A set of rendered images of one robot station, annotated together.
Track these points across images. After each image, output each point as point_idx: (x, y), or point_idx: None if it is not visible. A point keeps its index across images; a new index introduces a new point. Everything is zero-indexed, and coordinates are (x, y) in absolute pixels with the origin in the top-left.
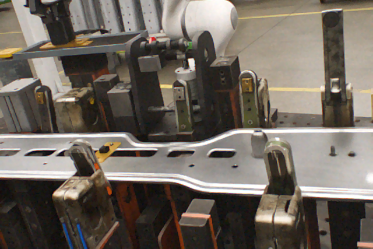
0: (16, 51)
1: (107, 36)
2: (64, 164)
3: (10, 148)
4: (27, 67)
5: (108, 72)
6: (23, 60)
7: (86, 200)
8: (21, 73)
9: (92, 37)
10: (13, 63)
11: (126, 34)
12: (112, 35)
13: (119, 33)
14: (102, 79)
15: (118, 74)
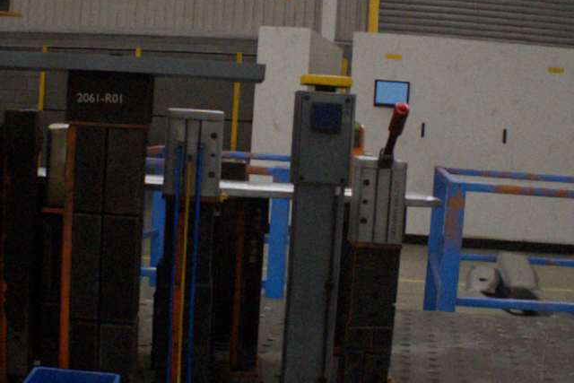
0: (301, 76)
1: (63, 58)
2: (39, 169)
3: (157, 179)
4: (295, 124)
5: (67, 143)
6: (296, 103)
7: None
8: (292, 131)
9: (106, 59)
10: (294, 100)
11: (11, 55)
12: (49, 56)
13: (30, 53)
14: (25, 108)
15: (4, 109)
